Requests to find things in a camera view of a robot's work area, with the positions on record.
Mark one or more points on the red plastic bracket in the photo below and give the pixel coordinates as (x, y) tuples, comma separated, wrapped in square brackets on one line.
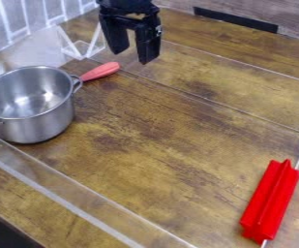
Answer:
[(264, 211)]

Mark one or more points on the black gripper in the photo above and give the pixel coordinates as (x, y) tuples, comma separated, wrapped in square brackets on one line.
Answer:
[(136, 15)]

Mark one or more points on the silver metal pot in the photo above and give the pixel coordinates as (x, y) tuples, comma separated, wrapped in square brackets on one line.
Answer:
[(36, 108)]

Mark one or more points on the clear acrylic triangle stand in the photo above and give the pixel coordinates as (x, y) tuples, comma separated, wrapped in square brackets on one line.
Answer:
[(79, 49)]

